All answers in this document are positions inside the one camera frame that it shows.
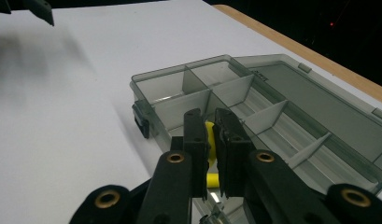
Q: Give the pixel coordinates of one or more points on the grey clear plastic compartment box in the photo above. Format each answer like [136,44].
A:
[288,124]

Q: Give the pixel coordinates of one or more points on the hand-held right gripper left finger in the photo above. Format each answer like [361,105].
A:
[195,149]

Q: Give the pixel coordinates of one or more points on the yellow foam earplug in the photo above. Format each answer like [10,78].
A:
[211,143]
[212,180]

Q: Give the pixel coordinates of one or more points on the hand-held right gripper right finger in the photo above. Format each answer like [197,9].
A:
[232,152]

